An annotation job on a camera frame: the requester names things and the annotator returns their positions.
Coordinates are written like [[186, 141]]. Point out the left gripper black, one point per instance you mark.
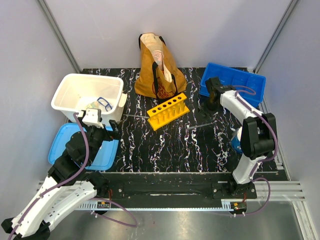
[[116, 134]]

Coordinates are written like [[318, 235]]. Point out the packaged gloves clear bag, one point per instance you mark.
[[94, 105]]

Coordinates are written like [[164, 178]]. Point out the blue safety glasses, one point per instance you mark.
[[105, 104]]

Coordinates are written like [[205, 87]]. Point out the yellow test tube rack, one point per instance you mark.
[[167, 111]]

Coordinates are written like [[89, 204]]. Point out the light blue tub lid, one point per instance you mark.
[[104, 159]]

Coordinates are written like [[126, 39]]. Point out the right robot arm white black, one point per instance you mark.
[[257, 137]]

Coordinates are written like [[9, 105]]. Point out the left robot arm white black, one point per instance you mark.
[[67, 184]]

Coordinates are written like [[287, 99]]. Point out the clear pipette tube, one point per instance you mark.
[[199, 126]]

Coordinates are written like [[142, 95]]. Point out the blue compartment bin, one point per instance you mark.
[[235, 77]]

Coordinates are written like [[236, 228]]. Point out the white plastic tub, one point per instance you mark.
[[75, 91]]

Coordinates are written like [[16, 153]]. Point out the brown paper bag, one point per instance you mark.
[[159, 76]]

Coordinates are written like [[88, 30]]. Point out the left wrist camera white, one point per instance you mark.
[[92, 117]]

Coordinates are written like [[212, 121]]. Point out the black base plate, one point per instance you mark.
[[213, 185]]

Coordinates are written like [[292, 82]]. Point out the aluminium rail frame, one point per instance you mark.
[[267, 191]]

